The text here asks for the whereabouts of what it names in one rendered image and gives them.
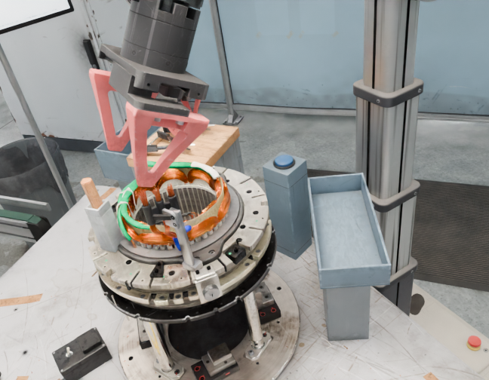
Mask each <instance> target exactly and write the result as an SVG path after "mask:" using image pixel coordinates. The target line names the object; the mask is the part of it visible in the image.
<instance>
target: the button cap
mask: <svg viewBox="0 0 489 380"><path fill-rule="evenodd" d="M293 162H294V161H293V158H292V157H291V156H290V155H279V156H278V157H277V158H276V159H275V165H277V166H279V167H287V166H290V165H292V164H293Z"/></svg>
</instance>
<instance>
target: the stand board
mask: <svg viewBox="0 0 489 380"><path fill-rule="evenodd" d="M208 128H210V129H211V130H205V131H204V132H203V133H202V134H201V135H200V136H199V137H198V138H197V139H196V140H195V141H194V142H193V143H194V144H195V146H189V147H188V148H189V149H191V150H186V149H185V150H184V151H183V152H182V153H181V154H180V155H179V156H178V157H177V158H176V159H175V160H174V162H178V161H181V162H193V161H195V162H198V163H201V164H206V165H208V166H209V167H213V166H214V164H215V163H216V162H217V161H218V160H219V159H220V157H221V156H222V155H223V154H224V153H225V152H226V150H227V149H228V148H229V147H230V146H231V145H232V144H233V143H234V142H235V141H236V140H237V139H238V137H239V136H240V133H239V128H238V127H230V126H223V125H216V124H215V125H214V126H208ZM157 136H158V135H157V132H156V133H154V134H153V135H152V136H151V137H150V138H148V140H147V145H149V144H150V143H151V142H152V141H153V140H154V139H155V138H156V137H157ZM170 143H171V142H169V141H167V140H165V139H163V140H162V141H161V142H160V143H159V144H158V145H157V146H167V145H169V144H170ZM164 151H165V149H164V150H158V152H149V153H147V161H155V162H157V161H158V159H159V158H160V157H161V155H162V154H163V153H164ZM126 159H127V162H128V166H129V167H134V161H133V155H132V153H131V154H130V155H129V156H128V157H127V158H126Z"/></svg>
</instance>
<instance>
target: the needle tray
mask: <svg viewBox="0 0 489 380"><path fill-rule="evenodd" d="M307 184H308V194H309V206H310V213H311V219H312V230H313V237H314V243H315V254H316V260H317V266H318V278H319V284H320V290H323V300H324V312H325V319H326V325H327V331H328V341H343V340H358V339H369V323H370V300H371V286H381V285H390V274H391V263H390V261H389V256H388V253H387V250H386V246H385V244H384V240H383V236H382V233H381V230H380V226H379V223H378V221H377V216H376V213H375V211H374V206H373V204H372V201H371V196H370V194H369V191H368V187H367V183H366V181H365V178H364V174H363V173H351V174H343V175H334V176H318V177H309V178H307Z"/></svg>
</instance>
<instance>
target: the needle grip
mask: <svg viewBox="0 0 489 380"><path fill-rule="evenodd" d="M81 186H82V188H83V189H84V191H85V194H86V195H87V197H88V200H89V202H90V204H91V206H92V208H94V209H98V208H99V207H100V206H101V205H102V204H103V202H102V200H101V198H100V196H99V194H98V191H97V189H96V187H95V185H94V182H93V180H92V178H89V177H87V178H84V179H83V180H82V181H81Z"/></svg>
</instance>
